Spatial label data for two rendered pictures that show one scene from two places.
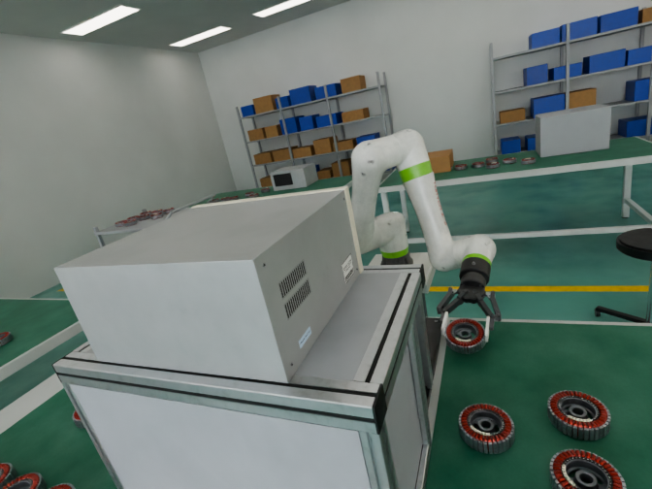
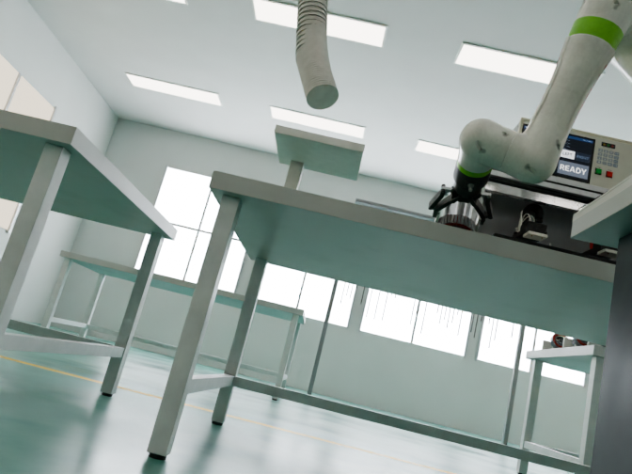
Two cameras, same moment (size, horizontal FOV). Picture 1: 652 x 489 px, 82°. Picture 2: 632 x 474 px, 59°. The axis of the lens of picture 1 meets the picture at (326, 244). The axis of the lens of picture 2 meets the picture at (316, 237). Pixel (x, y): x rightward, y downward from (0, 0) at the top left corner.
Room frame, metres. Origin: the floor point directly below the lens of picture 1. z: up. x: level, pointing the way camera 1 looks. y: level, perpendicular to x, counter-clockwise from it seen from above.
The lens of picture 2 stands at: (2.23, -1.32, 0.30)
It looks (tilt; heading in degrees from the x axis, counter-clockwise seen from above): 13 degrees up; 157
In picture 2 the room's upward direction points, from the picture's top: 14 degrees clockwise
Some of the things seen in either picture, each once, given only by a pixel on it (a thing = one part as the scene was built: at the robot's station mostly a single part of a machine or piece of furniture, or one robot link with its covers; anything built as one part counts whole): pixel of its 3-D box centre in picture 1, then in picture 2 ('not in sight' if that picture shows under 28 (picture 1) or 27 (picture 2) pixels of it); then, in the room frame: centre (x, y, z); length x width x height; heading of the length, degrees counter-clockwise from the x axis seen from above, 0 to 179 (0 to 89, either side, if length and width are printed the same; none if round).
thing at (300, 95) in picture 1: (304, 95); not in sight; (7.85, -0.19, 1.92); 0.42 x 0.42 x 0.28; 66
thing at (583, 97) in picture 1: (578, 100); not in sight; (5.88, -4.29, 0.92); 0.40 x 0.36 x 0.28; 154
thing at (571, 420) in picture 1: (577, 413); not in sight; (0.61, -0.45, 0.77); 0.11 x 0.11 x 0.04
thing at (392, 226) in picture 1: (389, 234); not in sight; (1.57, -0.29, 0.92); 0.16 x 0.13 x 0.19; 111
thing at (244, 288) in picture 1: (229, 268); (556, 176); (0.73, 0.21, 1.22); 0.44 x 0.39 x 0.20; 64
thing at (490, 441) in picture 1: (485, 427); not in sight; (0.62, -0.26, 0.77); 0.11 x 0.11 x 0.04
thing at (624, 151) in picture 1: (505, 202); not in sight; (3.36, -1.75, 0.38); 2.20 x 0.90 x 0.75; 64
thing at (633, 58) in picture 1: (639, 55); not in sight; (5.56, -4.93, 1.38); 0.42 x 0.36 x 0.20; 152
